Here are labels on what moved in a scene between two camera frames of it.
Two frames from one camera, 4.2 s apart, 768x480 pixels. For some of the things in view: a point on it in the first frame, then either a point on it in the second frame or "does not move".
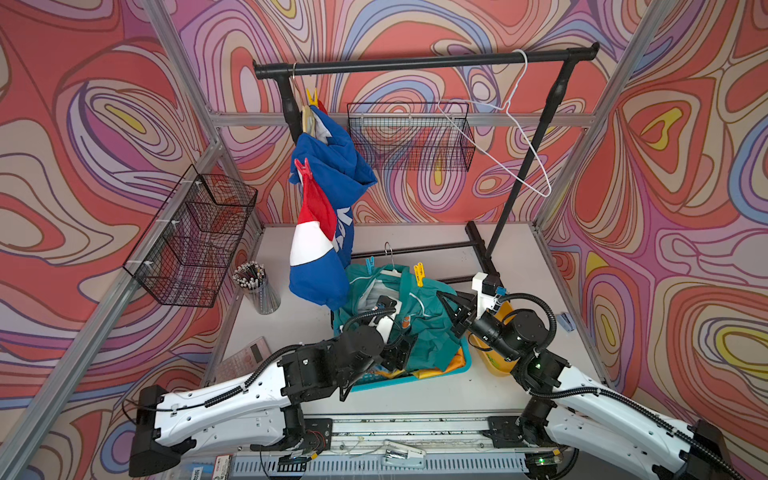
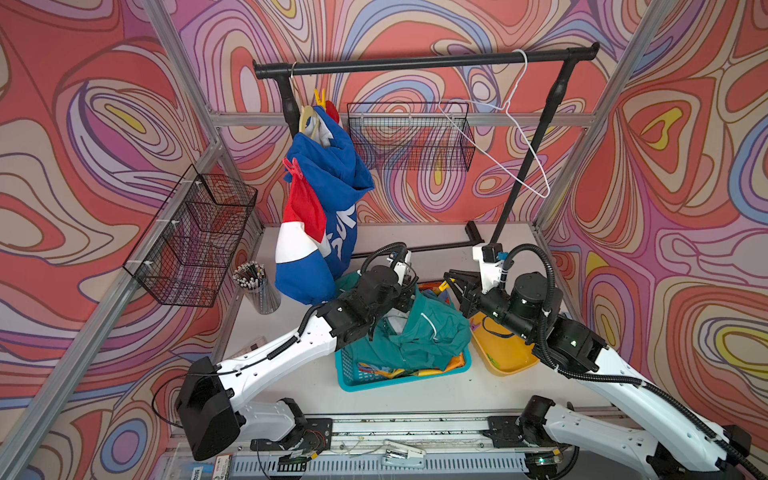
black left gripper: (393, 362) → (405, 297)
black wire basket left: (183, 258) does not move
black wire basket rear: (422, 136) does not move
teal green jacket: (424, 320) does not move
